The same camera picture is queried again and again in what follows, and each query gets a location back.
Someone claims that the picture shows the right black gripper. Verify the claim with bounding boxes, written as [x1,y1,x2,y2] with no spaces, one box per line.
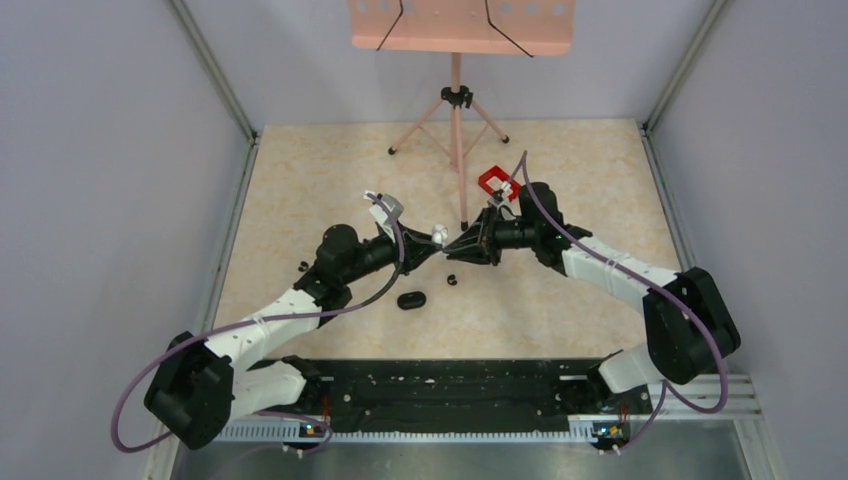
[445,204,539,266]

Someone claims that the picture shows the white earbud charging case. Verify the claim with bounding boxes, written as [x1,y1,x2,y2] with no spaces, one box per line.
[431,224,449,246]

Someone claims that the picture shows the black oval case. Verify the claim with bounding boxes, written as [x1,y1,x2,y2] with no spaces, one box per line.
[396,291,427,311]

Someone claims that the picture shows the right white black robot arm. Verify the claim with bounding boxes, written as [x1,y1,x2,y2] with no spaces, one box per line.
[445,182,741,412]

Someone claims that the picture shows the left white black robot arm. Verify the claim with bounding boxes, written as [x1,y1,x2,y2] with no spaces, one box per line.
[143,224,448,450]

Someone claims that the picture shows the red plastic tray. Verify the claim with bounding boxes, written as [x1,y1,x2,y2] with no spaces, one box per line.
[477,165,521,200]

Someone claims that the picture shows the pink music stand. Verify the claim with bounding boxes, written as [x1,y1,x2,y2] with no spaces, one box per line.
[347,0,577,228]

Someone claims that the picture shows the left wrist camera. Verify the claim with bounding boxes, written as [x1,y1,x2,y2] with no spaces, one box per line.
[364,190,404,223]

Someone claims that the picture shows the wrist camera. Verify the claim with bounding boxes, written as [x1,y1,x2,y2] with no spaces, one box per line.
[491,182,518,203]
[364,190,404,223]

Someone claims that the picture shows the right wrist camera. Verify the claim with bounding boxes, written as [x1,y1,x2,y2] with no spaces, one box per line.
[491,182,518,203]

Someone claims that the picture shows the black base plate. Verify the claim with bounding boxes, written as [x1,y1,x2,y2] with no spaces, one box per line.
[282,356,653,434]

